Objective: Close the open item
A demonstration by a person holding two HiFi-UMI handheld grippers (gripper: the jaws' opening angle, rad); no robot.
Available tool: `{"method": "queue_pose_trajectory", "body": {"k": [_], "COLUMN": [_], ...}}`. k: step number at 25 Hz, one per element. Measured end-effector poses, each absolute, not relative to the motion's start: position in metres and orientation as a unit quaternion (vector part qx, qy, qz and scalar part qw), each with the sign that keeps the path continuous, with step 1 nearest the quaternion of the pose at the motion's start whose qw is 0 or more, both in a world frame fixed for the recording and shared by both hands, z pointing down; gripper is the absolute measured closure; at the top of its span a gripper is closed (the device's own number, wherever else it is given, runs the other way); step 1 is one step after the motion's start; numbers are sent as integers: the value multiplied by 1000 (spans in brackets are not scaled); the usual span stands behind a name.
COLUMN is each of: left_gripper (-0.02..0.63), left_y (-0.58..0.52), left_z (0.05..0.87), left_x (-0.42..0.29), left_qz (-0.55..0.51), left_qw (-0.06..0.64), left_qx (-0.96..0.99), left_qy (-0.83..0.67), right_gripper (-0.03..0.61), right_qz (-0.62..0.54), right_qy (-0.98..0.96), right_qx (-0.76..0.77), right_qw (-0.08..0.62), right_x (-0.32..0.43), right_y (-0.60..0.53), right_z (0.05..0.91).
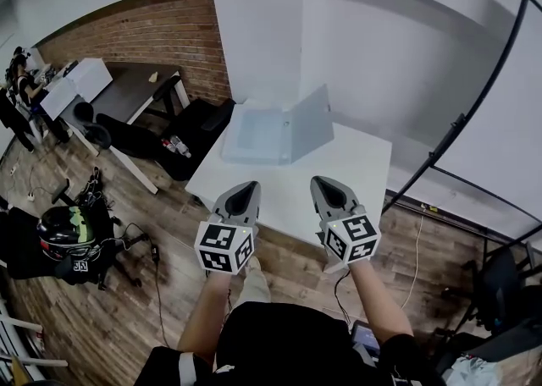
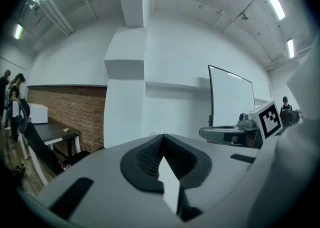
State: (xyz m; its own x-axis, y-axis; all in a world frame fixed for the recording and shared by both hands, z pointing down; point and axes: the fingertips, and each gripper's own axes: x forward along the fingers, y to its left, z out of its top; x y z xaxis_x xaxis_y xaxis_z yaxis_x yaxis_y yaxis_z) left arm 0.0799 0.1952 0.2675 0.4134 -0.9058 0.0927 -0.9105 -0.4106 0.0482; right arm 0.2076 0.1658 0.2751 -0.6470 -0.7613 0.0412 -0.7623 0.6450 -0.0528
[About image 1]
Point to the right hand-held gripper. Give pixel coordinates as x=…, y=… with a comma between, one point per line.
x=353, y=240

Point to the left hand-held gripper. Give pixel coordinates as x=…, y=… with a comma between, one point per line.
x=222, y=244

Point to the pale plastic hinged item box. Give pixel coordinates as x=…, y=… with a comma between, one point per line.
x=258, y=134

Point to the person's left forearm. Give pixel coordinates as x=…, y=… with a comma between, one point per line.
x=205, y=316

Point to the person's right forearm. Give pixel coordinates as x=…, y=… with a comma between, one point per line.
x=377, y=304

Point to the person's beige shoe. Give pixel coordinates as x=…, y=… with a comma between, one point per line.
x=255, y=280

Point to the black padded office chair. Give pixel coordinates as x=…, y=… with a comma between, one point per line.
x=190, y=130

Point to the black mesh office chair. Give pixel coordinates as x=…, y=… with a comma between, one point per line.
x=123, y=134

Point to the waist-worn screen device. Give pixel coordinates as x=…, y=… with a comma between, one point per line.
x=365, y=335

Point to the small yellowish object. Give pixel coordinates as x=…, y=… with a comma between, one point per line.
x=153, y=76

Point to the person's black shirt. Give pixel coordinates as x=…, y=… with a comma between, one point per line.
x=288, y=346

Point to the dark desk with white legs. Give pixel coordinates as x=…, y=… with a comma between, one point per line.
x=127, y=84

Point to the black helmet with green visor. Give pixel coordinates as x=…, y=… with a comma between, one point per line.
x=63, y=229

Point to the black chair with armrests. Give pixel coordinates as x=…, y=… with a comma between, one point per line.
x=495, y=287

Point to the large white box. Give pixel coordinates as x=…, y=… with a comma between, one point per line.
x=90, y=75

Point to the white power strip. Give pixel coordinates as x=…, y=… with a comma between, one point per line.
x=30, y=196

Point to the pale crumpled plastic bag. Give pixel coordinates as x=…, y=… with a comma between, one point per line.
x=474, y=369

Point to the white metal rack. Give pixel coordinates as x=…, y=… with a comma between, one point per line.
x=21, y=342

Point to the black backdrop frame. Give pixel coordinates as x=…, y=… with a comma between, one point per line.
x=478, y=100

